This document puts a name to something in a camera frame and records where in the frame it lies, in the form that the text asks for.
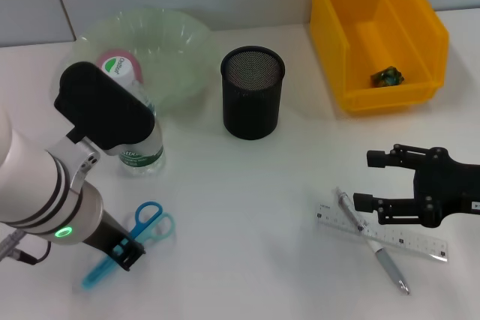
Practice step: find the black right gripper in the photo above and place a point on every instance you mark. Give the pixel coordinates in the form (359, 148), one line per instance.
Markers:
(450, 189)

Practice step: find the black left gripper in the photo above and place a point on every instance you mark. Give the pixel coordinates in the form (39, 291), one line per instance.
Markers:
(107, 234)

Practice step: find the blue scissors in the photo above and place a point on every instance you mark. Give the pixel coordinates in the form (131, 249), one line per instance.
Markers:
(150, 222)

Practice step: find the clear plastic ruler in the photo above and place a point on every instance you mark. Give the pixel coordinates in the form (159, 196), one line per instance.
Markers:
(412, 239)

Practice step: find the clear green-label water bottle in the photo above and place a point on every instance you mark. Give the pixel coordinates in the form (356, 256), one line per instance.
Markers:
(150, 155)

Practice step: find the green plastic wrapper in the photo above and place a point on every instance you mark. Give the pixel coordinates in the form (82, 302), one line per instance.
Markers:
(388, 77)

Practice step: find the pink peach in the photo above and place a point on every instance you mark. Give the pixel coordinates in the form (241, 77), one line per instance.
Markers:
(101, 59)

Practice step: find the white grey pen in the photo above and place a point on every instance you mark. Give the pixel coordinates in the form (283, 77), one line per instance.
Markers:
(386, 260)

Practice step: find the black mesh pen holder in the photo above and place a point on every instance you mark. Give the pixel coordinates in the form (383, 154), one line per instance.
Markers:
(251, 110)

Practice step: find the translucent green fruit plate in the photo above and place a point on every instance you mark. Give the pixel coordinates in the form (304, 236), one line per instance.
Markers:
(176, 54)

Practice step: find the yellow plastic bin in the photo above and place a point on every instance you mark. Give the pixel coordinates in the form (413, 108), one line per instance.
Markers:
(397, 35)

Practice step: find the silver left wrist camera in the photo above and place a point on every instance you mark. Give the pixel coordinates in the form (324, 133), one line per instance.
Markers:
(105, 110)

